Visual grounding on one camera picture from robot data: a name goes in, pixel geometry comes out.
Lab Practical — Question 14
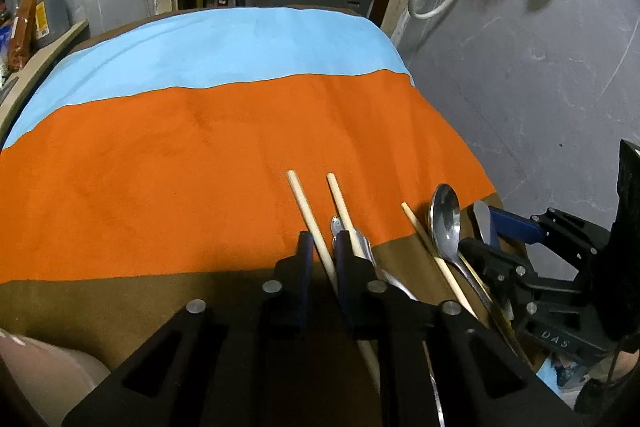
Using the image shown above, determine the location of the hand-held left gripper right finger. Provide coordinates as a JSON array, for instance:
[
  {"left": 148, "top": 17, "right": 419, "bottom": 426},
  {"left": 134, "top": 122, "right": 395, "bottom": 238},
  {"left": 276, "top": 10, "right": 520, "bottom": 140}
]
[{"left": 333, "top": 232, "right": 583, "bottom": 427}]

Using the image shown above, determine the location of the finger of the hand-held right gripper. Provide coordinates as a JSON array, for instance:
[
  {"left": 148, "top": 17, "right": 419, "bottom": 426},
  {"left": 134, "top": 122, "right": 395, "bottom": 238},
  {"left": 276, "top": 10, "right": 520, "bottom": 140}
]
[
  {"left": 488, "top": 207, "right": 611, "bottom": 277},
  {"left": 459, "top": 240, "right": 592, "bottom": 334}
]

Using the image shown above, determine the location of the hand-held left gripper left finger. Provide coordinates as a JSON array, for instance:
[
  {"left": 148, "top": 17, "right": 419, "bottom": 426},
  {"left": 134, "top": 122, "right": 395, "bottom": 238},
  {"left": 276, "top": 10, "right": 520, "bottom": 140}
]
[{"left": 60, "top": 231, "right": 316, "bottom": 427}]

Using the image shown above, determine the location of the silver metal utensil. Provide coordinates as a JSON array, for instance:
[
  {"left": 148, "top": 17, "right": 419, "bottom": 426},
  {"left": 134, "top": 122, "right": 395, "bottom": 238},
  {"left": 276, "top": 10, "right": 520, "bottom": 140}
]
[
  {"left": 330, "top": 215, "right": 420, "bottom": 302},
  {"left": 472, "top": 201, "right": 494, "bottom": 246}
]

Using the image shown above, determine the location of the light wooden chopstick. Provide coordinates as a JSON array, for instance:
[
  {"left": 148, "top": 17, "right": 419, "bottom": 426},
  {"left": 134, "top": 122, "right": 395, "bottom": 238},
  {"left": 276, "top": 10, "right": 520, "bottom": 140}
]
[
  {"left": 286, "top": 170, "right": 382, "bottom": 395},
  {"left": 326, "top": 173, "right": 363, "bottom": 259},
  {"left": 400, "top": 202, "right": 479, "bottom": 319}
]

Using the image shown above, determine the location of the large metal spoon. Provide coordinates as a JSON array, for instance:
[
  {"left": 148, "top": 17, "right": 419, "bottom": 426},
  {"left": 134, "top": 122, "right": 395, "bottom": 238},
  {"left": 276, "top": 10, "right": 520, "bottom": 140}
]
[{"left": 429, "top": 183, "right": 501, "bottom": 314}]

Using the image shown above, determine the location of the blue packet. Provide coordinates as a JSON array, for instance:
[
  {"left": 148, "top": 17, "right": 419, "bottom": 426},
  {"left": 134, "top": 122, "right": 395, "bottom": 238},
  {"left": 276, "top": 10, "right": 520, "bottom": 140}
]
[{"left": 537, "top": 354, "right": 592, "bottom": 391}]

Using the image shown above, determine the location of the blue orange brown striped blanket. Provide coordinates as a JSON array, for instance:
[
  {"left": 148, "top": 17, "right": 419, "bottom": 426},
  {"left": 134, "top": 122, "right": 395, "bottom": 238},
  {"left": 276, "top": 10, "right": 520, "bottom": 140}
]
[{"left": 0, "top": 6, "right": 532, "bottom": 427}]

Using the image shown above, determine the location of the large oil jug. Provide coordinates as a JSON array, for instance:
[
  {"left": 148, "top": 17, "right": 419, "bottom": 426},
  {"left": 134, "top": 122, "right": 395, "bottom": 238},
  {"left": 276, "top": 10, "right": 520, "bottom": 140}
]
[{"left": 31, "top": 0, "right": 72, "bottom": 50}]

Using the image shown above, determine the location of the brown snack packet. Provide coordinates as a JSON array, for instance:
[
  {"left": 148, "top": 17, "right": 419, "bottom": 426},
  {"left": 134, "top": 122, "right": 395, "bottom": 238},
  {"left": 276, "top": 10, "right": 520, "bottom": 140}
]
[{"left": 7, "top": 0, "right": 39, "bottom": 71}]

